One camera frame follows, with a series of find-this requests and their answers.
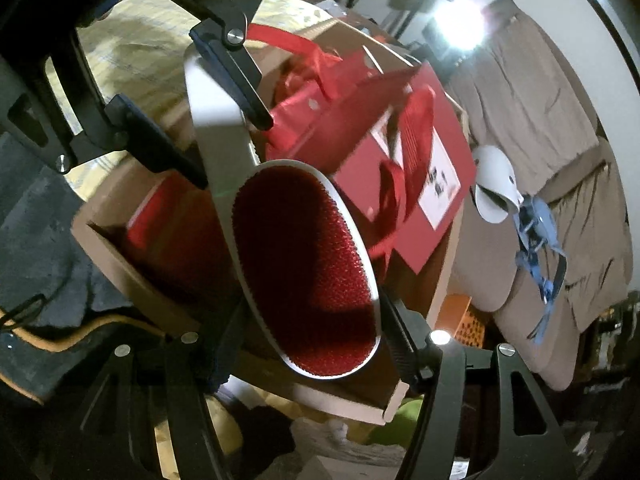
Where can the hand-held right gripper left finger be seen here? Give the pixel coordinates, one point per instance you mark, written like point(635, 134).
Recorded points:
point(220, 355)

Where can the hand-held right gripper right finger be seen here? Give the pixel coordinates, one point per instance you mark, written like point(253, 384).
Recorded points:
point(400, 345)

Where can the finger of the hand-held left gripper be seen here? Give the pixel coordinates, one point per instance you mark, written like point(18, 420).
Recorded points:
point(150, 135)
point(240, 70)

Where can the red rounded tin floral sleeve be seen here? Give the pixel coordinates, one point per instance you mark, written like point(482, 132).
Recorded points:
point(165, 230)

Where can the brown cardboard box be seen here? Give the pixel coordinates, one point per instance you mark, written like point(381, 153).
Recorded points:
point(140, 280)

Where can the red white lint brush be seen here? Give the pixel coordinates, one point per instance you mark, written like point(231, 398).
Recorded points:
point(300, 270)

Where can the red gift box white label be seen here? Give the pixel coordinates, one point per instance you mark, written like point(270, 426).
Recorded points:
point(350, 125)

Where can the orange plastic crate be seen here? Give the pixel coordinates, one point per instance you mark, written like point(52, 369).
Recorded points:
point(462, 320)

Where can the green plastic container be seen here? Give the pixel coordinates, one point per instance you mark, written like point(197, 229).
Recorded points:
point(400, 420)

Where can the yellow plaid tablecloth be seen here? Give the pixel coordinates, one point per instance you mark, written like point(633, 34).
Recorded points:
point(145, 50)

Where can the beige sofa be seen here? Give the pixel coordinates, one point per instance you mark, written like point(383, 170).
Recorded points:
point(525, 280)

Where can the white domed device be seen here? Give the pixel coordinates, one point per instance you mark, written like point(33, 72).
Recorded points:
point(492, 175)

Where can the bright lamp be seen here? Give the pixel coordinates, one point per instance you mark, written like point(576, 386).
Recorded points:
point(460, 22)

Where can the medium beige cushion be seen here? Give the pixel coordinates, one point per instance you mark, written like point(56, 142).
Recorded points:
point(595, 210)

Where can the large beige cushion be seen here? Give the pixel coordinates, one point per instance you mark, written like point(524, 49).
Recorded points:
point(525, 85)

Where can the framed ink painting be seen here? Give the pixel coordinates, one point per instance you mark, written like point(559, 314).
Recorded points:
point(610, 5)

